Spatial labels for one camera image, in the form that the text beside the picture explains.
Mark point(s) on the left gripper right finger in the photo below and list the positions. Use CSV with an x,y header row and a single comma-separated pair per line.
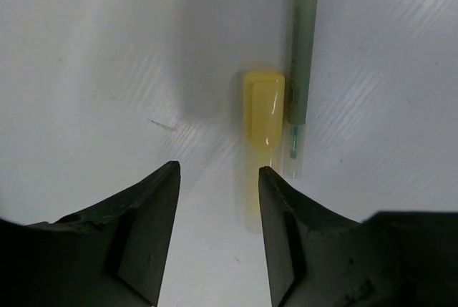
x,y
316,257

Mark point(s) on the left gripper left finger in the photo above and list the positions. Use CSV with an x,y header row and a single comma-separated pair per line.
x,y
112,253

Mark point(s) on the yellow highlighter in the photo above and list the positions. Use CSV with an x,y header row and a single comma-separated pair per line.
x,y
262,109

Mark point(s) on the green grey pen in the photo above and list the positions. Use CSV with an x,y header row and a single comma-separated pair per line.
x,y
303,23

